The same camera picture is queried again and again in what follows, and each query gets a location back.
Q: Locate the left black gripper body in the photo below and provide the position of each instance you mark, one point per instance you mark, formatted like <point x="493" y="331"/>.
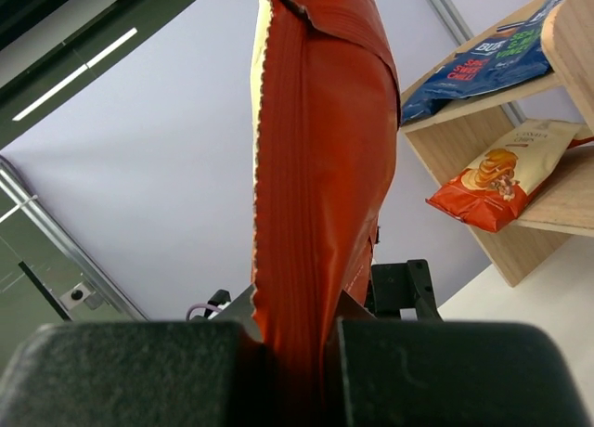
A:
<point x="393" y="288"/>

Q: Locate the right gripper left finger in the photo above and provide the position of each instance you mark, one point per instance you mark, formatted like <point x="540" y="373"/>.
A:
<point x="168" y="373"/>

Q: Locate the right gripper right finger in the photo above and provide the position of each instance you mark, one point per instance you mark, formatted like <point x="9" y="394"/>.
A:
<point x="390" y="372"/>

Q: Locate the cassava chips bag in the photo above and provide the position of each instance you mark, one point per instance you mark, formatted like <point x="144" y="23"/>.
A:
<point x="495" y="188"/>
<point x="325" y="113"/>

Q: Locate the Burts sea salt vinegar bag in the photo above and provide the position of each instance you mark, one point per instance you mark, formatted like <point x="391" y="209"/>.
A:
<point x="520" y="59"/>

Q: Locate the wooden two-tier shelf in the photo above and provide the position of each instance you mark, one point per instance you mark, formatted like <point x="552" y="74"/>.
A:
<point x="453" y="137"/>

